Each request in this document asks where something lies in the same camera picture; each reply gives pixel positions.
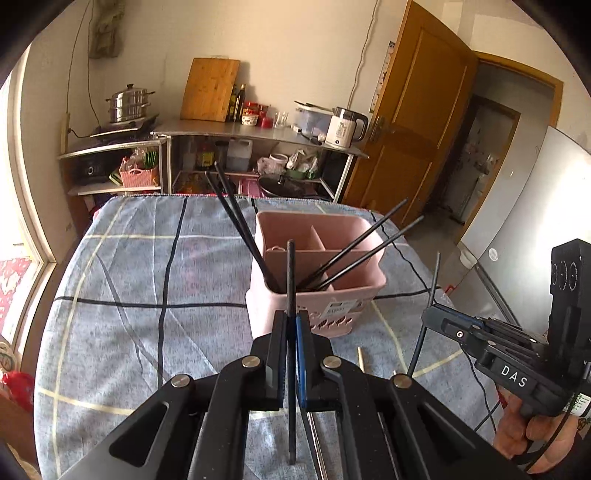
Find metal door handle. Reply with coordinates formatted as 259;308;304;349
367;115;393;141

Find low side shelf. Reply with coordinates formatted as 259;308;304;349
58;136;169;197

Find narrow wall calendar strip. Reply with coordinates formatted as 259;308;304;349
372;41;397;109

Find brown wooden door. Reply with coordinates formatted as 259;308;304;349
344;0;478;227

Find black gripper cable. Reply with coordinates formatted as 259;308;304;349
464;364;583;472

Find grey wall cable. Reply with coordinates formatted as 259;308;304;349
348;0;377;109

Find thin black wall cable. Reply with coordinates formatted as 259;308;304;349
65;0;93;116

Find steel steamer pot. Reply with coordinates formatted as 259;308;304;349
105;83;155;124

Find pink plastic utensil basket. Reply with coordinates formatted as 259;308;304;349
245;210;387;337

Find grey refrigerator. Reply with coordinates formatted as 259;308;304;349
455;124;591;342

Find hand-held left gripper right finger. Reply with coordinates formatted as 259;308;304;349
295;310;532;480

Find person's right hand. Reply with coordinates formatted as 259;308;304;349
493;390;585;474

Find red plastic bag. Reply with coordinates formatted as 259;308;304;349
2;371;35;411

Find black induction cooker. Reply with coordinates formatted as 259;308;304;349
89;115;160;139

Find wooden cutting board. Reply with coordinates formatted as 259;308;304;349
179;58;242;123

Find white plastic jug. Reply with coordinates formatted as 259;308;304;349
226;138;254;172

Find black frying pan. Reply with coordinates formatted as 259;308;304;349
257;173;319;199

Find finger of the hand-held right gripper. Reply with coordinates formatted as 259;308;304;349
478;318;550;354
422;305;499;358

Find window frame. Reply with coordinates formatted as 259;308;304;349
0;55;58;370

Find blue plaid tablecloth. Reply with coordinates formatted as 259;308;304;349
34;194;504;480

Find silver metal chopstick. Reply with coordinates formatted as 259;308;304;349
305;411;328;480

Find black chopstick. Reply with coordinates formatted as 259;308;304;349
213;161;284;292
316;215;425;291
405;251;442;379
286;239;297;466
299;198;409;291
205;172;278;289

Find blue water filter pitcher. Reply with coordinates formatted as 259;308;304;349
294;102;334;134

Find pink woven basket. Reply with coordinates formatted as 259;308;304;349
119;157;160;188

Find steel kitchen table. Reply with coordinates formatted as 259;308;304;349
150;117;370;204

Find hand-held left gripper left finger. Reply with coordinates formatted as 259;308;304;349
60;310;288;480

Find white electric kettle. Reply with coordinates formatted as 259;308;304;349
325;106;370;149

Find hanging cloth bag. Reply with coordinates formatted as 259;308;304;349
88;0;127;60

